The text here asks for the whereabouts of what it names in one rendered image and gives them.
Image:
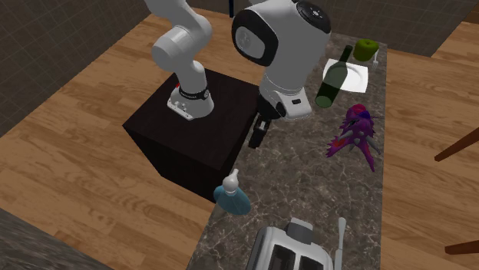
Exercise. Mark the white knife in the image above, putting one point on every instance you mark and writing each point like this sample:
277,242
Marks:
339,246

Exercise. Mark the green glass bottle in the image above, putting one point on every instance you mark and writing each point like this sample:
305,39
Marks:
333,80

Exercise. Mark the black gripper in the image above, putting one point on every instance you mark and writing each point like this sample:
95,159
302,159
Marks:
267,108

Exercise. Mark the blue bottle with white sprayer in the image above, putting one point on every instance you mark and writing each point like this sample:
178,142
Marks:
232,200

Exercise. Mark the purple spiky creature figure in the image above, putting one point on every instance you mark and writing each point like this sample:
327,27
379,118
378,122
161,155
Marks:
355,131

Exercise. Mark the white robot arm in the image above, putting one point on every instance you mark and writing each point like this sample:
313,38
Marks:
288,56

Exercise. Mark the white fork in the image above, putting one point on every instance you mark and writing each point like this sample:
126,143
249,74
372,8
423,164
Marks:
375,63

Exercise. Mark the dark robot stand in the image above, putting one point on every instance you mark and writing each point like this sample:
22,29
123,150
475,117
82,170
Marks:
209,131

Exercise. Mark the white toaster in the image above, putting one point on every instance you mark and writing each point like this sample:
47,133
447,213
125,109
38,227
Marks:
277,246

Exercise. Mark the white square plate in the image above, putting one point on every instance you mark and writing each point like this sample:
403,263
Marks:
357,76

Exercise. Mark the green apple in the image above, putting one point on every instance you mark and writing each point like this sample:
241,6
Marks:
365,50

